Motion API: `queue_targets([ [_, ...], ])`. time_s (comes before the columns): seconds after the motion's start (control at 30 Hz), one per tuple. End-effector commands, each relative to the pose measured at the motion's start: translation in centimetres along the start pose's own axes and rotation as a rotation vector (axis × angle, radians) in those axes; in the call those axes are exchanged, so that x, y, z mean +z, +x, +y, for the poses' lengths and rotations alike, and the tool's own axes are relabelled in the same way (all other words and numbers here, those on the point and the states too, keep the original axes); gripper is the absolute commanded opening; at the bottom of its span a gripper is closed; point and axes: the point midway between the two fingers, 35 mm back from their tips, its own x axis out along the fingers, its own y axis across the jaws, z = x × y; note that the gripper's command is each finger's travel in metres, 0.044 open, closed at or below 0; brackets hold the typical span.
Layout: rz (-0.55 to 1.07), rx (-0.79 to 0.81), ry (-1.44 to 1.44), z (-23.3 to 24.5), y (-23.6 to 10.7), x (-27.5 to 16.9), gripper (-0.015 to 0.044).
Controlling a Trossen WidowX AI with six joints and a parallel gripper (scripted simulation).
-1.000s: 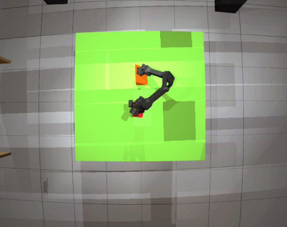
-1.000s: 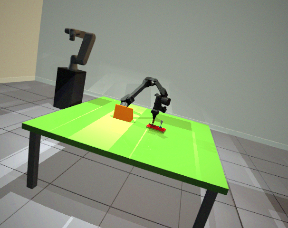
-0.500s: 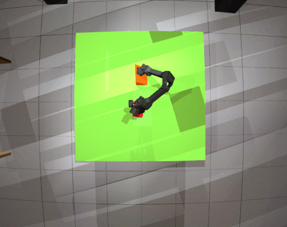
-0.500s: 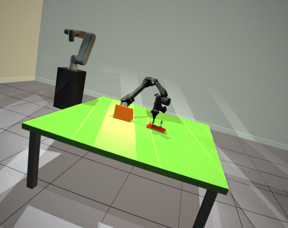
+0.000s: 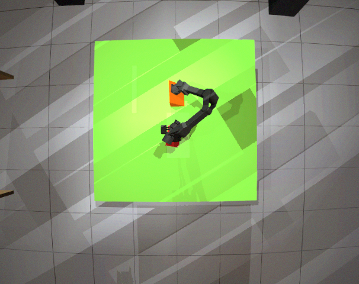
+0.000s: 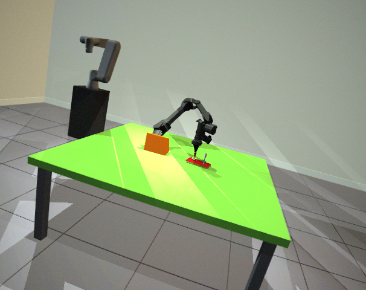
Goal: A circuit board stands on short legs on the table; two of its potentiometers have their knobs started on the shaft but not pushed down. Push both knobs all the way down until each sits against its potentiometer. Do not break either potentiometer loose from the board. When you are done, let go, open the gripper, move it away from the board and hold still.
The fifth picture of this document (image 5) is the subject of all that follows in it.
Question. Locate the red circuit board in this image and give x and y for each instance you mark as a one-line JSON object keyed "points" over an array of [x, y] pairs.
{"points": [[173, 144]]}

